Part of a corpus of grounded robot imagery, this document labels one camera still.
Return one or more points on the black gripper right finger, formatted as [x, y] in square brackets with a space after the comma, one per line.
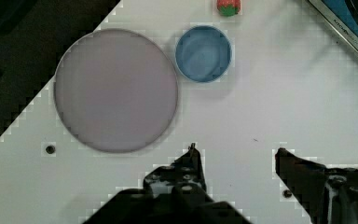
[329, 195]

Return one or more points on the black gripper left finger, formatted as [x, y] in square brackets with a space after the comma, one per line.
[171, 194]

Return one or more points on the round grey plate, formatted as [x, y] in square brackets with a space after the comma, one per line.
[115, 91]

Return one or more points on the small blue bowl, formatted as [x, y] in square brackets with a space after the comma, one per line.
[203, 54]

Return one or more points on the red toy strawberry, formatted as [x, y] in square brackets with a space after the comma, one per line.
[228, 8]

